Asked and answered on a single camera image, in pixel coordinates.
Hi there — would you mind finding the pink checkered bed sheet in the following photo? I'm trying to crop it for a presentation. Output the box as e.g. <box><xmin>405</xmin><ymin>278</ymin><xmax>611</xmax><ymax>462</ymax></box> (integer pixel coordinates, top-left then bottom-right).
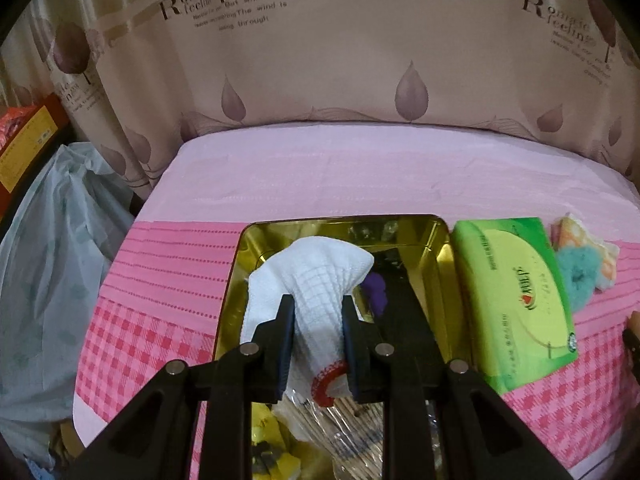
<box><xmin>72</xmin><ymin>120</ymin><xmax>640</xmax><ymax>480</ymax></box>

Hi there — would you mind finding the beige leaf print curtain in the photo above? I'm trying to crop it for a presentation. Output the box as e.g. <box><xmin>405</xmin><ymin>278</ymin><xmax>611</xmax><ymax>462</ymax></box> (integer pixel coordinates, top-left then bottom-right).
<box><xmin>0</xmin><ymin>0</ymin><xmax>640</xmax><ymax>196</ymax></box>

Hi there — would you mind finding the white knit glove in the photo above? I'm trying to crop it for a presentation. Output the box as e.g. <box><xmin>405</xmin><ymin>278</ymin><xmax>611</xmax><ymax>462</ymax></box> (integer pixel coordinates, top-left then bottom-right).
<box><xmin>242</xmin><ymin>237</ymin><xmax>376</xmax><ymax>406</ymax></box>

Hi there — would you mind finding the purple soft item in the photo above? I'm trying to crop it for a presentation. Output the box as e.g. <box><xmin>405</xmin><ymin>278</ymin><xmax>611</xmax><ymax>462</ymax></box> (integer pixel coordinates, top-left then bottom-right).
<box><xmin>360</xmin><ymin>270</ymin><xmax>396</xmax><ymax>323</ymax></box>

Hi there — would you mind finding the orange red packet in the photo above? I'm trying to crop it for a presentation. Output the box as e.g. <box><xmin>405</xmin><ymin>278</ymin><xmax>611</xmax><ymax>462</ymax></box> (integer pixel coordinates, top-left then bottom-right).
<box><xmin>0</xmin><ymin>106</ymin><xmax>41</xmax><ymax>153</ymax></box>

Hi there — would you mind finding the green tissue pack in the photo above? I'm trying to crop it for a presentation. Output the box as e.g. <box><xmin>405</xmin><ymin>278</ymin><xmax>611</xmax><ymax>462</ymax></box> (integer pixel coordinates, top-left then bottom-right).
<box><xmin>452</xmin><ymin>216</ymin><xmax>580</xmax><ymax>395</ymax></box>

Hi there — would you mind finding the yellow and red box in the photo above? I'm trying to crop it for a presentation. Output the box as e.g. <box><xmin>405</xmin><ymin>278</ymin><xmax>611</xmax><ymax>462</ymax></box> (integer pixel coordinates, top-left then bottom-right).
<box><xmin>0</xmin><ymin>92</ymin><xmax>71</xmax><ymax>221</ymax></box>

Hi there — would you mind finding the gold metal tin box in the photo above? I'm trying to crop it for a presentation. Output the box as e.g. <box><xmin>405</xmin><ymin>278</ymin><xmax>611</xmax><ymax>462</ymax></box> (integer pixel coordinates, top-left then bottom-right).
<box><xmin>215</xmin><ymin>214</ymin><xmax>473</xmax><ymax>411</ymax></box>

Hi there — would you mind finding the floral print cloth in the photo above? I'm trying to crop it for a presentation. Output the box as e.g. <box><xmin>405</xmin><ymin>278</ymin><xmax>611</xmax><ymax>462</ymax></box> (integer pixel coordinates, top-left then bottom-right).
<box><xmin>551</xmin><ymin>214</ymin><xmax>621</xmax><ymax>292</ymax></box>

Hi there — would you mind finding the teal fluffy scrunchie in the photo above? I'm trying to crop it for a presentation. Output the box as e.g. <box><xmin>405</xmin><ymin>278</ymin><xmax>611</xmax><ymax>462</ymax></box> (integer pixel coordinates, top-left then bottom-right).
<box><xmin>555</xmin><ymin>245</ymin><xmax>606</xmax><ymax>313</ymax></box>

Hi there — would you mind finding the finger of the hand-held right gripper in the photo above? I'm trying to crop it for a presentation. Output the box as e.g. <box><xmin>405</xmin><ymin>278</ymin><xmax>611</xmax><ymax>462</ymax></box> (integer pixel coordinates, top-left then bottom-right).
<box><xmin>622</xmin><ymin>327</ymin><xmax>640</xmax><ymax>376</ymax></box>

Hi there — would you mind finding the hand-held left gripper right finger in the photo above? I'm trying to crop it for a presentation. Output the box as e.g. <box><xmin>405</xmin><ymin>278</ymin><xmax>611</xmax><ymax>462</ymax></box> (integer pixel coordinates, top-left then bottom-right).
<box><xmin>341</xmin><ymin>294</ymin><xmax>573</xmax><ymax>480</ymax></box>

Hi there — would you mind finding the grey plastic bag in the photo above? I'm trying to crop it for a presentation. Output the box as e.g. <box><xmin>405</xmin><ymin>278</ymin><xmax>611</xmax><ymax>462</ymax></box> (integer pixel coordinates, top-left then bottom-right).
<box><xmin>0</xmin><ymin>142</ymin><xmax>136</xmax><ymax>471</ymax></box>

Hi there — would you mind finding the yellow plush toy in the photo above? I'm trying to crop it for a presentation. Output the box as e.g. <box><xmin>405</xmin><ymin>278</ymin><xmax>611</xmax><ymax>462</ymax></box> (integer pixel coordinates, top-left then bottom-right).
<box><xmin>250</xmin><ymin>402</ymin><xmax>303</xmax><ymax>480</ymax></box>

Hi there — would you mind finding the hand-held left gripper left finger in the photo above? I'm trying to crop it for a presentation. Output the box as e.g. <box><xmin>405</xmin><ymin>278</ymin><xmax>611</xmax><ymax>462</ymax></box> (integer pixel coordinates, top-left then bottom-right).
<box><xmin>62</xmin><ymin>294</ymin><xmax>296</xmax><ymax>480</ymax></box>

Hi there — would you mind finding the clear bag of wooden sticks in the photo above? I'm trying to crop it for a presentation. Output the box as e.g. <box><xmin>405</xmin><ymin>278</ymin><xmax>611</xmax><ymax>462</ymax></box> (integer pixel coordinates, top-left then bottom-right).
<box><xmin>272</xmin><ymin>387</ymin><xmax>441</xmax><ymax>480</ymax></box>

